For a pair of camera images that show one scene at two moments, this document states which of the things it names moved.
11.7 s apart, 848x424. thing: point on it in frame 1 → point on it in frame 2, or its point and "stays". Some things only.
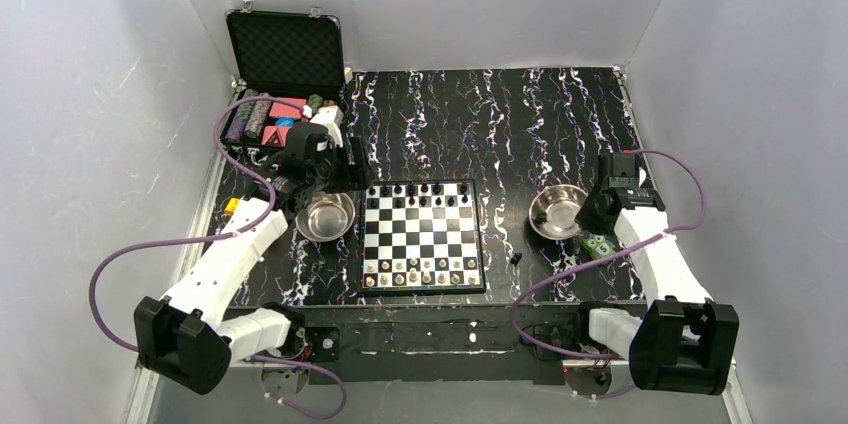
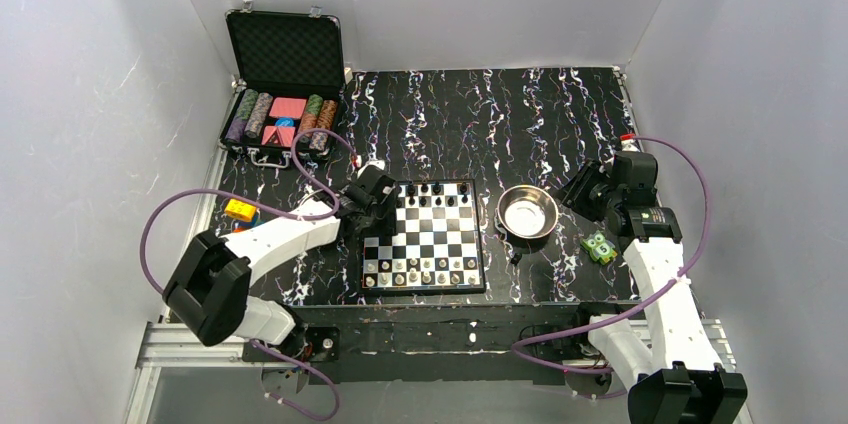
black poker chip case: (282, 55) stays
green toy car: (598, 246) stays
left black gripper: (357, 164) → (383, 202)
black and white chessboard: (421, 237) stays
